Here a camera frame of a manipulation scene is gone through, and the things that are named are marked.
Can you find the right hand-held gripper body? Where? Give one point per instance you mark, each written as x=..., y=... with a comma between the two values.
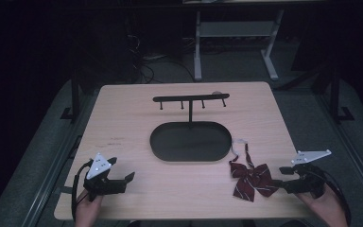
x=305, y=184

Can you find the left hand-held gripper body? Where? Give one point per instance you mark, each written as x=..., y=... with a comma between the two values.
x=102, y=184

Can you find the dark red striped bow tie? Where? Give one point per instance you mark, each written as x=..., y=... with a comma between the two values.
x=252, y=180

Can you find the person's right hand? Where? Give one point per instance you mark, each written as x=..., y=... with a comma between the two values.
x=323, y=208

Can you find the person's left hand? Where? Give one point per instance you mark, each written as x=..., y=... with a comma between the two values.
x=86, y=209

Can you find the black hook rack with tray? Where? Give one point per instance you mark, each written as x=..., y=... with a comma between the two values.
x=190, y=145

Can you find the black metal stand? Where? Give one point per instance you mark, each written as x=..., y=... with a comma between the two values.
x=74, y=94
x=335, y=94

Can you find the small round grey pad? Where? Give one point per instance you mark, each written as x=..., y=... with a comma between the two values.
x=216, y=93

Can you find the white metal desk frame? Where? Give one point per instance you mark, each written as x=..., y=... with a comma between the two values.
x=233, y=29

